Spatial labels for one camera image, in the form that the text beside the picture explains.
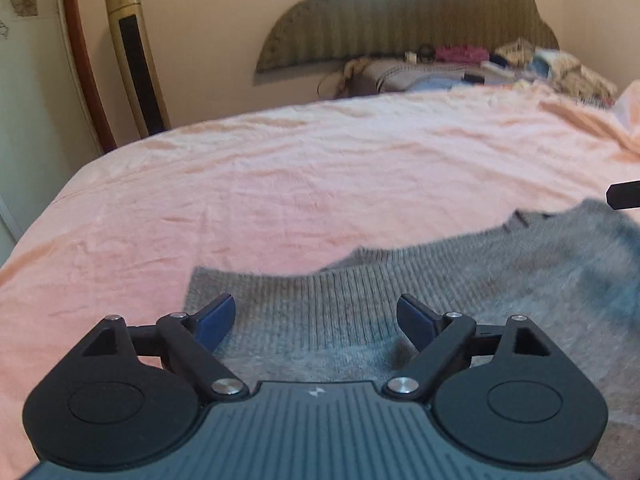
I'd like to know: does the grey sweater with navy sleeves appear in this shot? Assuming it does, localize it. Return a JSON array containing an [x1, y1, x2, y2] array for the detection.
[[184, 197, 640, 428]]

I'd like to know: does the light blue cloth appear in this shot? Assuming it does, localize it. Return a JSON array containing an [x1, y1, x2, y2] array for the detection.
[[415, 74, 466, 92]]

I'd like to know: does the brown wooden frame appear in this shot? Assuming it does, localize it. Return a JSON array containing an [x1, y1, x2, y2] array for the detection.
[[59, 0, 118, 155]]

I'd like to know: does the pile of light clothes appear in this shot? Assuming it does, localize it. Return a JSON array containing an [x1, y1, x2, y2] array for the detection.
[[482, 37, 621, 108]]

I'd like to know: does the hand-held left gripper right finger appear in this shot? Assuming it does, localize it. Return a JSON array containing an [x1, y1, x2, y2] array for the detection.
[[382, 294, 553, 402]]

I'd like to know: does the magenta cloth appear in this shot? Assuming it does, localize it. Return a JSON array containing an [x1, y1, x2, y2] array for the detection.
[[435, 45, 491, 64]]

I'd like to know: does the pink blanket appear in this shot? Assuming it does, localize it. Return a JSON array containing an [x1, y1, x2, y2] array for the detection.
[[0, 80, 640, 466]]

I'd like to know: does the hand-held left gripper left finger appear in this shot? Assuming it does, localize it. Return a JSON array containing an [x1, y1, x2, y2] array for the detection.
[[77, 294, 250, 402]]

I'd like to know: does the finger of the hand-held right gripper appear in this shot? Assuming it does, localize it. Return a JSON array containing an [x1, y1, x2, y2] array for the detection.
[[606, 179, 640, 211]]

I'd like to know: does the gold tower fan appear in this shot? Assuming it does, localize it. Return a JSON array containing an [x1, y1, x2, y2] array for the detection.
[[103, 0, 172, 138]]

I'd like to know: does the olive upholstered headboard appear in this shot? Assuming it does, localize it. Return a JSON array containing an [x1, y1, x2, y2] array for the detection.
[[254, 0, 560, 75]]

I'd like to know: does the white wardrobe with flower decals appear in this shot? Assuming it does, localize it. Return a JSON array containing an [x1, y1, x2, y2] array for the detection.
[[0, 0, 103, 256]]

